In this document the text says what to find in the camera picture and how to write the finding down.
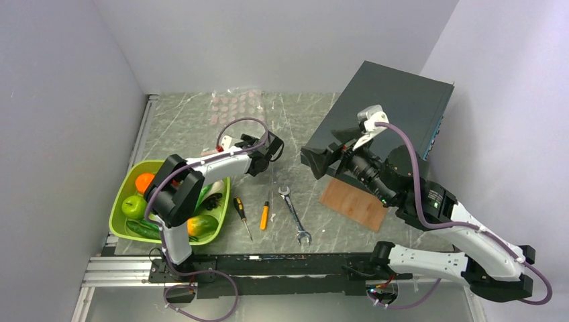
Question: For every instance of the clear zip top bag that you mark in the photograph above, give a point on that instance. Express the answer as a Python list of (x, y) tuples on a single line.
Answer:
[(236, 103)]

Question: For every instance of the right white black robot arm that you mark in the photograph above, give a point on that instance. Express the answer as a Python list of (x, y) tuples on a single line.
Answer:
[(489, 266)]

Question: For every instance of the green plastic tray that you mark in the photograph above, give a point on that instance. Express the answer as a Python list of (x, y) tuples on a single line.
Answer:
[(117, 219)]

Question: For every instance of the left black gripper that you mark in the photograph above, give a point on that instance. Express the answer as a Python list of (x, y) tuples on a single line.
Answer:
[(249, 140)]

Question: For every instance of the green apple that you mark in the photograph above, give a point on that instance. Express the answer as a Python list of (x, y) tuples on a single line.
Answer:
[(134, 207)]

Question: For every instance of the dark green cucumber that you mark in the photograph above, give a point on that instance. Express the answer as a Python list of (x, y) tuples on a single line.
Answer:
[(143, 230)]

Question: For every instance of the green bok choy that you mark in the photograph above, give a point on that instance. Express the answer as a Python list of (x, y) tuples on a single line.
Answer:
[(216, 187)]

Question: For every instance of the brown wooden board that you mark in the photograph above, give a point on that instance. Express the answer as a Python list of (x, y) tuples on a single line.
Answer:
[(354, 203)]

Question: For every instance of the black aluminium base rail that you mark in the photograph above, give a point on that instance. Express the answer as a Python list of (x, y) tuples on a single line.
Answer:
[(261, 287)]

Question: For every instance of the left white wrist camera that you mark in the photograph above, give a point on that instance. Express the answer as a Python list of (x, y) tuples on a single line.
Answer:
[(225, 143)]

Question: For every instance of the silver open-end wrench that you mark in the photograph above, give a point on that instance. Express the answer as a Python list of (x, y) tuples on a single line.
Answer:
[(302, 234)]

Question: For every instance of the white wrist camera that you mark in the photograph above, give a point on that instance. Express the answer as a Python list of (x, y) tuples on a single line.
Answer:
[(368, 119), (225, 143)]

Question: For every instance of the black grape bunch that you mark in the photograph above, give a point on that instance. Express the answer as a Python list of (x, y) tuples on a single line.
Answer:
[(212, 201)]

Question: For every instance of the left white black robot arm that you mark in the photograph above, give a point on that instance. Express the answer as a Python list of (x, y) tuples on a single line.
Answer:
[(174, 193)]

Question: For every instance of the green orange mango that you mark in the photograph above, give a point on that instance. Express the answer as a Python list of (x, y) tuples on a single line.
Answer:
[(201, 225)]

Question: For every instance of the orange fruit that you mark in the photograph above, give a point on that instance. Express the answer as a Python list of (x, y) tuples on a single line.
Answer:
[(143, 181)]

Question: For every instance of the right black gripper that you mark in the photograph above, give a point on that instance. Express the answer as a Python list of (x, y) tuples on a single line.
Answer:
[(319, 162)]

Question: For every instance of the large dark grey box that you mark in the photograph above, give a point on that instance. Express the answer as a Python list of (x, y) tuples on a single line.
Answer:
[(413, 103)]

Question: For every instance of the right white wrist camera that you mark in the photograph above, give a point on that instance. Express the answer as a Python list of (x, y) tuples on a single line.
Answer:
[(368, 119)]

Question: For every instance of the black yellow screwdriver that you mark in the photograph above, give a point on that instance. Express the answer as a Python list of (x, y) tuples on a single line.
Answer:
[(238, 205)]

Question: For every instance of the orange utility knife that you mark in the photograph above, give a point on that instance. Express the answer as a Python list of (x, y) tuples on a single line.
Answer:
[(265, 212)]

